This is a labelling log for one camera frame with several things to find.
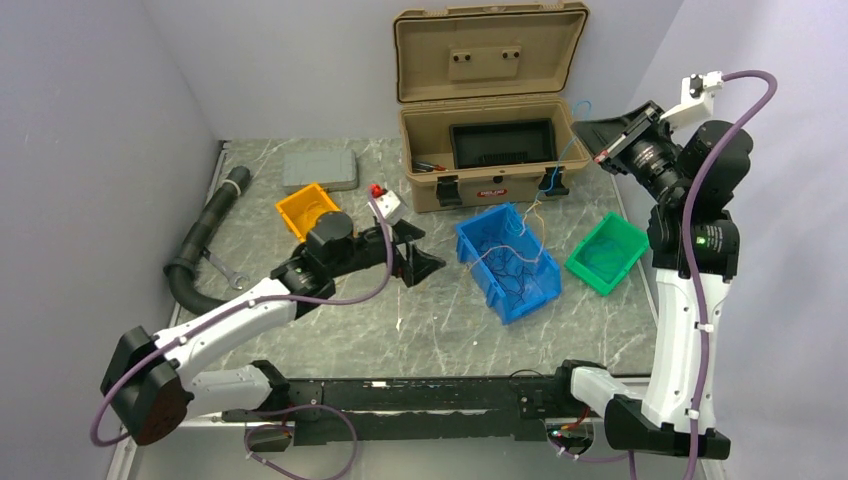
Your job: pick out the orange plastic bin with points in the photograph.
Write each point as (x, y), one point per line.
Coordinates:
(301, 210)

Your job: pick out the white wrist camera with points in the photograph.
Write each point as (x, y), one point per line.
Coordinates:
(387, 203)
(696, 103)

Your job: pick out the grey plastic case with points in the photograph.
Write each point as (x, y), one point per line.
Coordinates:
(333, 170)

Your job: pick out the silver wrench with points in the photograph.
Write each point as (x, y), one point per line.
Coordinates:
(236, 280)

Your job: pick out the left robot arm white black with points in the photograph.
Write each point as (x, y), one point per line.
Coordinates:
(156, 381)

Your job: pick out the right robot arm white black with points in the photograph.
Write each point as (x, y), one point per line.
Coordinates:
(695, 250)

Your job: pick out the green plastic bin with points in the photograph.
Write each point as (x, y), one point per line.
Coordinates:
(605, 256)

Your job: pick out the tan open toolbox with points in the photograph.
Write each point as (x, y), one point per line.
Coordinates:
(478, 64)

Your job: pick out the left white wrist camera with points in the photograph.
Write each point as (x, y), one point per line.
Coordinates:
(387, 203)

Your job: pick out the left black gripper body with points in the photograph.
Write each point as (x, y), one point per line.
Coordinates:
(373, 248)

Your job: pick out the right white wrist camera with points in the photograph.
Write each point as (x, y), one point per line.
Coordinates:
(696, 103)

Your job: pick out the black tray in toolbox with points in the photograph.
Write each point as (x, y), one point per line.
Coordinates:
(491, 144)

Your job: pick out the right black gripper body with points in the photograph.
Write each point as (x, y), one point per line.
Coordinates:
(644, 148)

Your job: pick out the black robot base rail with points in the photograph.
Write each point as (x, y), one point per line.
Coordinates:
(524, 406)

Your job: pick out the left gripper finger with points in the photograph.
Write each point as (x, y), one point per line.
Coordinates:
(417, 265)
(404, 232)

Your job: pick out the screwdrivers in toolbox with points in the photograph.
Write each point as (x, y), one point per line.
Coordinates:
(425, 167)

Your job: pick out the blue plastic bin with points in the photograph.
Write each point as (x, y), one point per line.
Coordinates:
(508, 263)

